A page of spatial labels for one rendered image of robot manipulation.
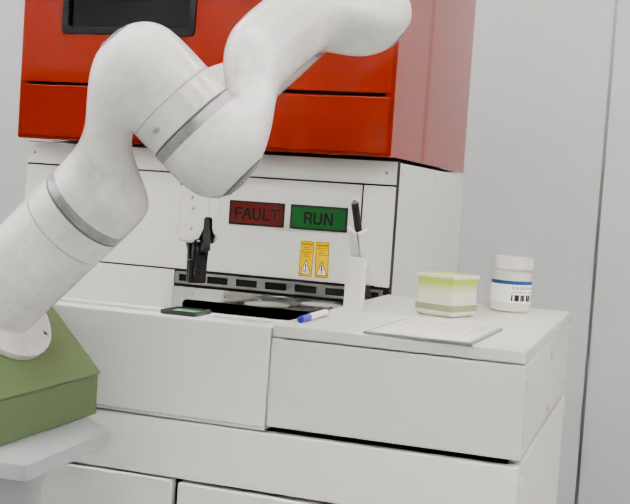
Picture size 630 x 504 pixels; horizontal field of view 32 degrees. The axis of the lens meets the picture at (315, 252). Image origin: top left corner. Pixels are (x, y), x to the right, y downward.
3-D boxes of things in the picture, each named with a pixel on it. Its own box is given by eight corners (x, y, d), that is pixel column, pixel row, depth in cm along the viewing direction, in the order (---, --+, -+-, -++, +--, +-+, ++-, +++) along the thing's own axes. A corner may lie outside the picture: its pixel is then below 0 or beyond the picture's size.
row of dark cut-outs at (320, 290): (175, 282, 222) (176, 270, 222) (382, 302, 209) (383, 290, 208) (174, 282, 222) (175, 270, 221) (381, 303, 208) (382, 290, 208)
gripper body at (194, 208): (173, 176, 193) (169, 239, 194) (190, 177, 184) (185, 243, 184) (213, 179, 196) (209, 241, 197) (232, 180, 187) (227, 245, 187)
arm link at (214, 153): (104, 131, 132) (196, 228, 133) (142, 82, 123) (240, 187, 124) (322, -36, 163) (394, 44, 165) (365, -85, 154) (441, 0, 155)
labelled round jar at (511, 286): (492, 307, 195) (496, 254, 194) (532, 311, 193) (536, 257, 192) (486, 310, 188) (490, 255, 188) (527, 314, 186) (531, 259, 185)
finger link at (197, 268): (189, 244, 190) (186, 282, 190) (194, 245, 187) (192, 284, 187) (206, 245, 191) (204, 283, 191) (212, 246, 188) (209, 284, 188)
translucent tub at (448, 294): (439, 311, 181) (442, 270, 181) (477, 316, 176) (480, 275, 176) (413, 312, 176) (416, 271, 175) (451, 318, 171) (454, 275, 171)
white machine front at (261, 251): (24, 325, 236) (34, 141, 234) (386, 367, 211) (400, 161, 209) (16, 326, 233) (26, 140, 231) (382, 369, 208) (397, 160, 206)
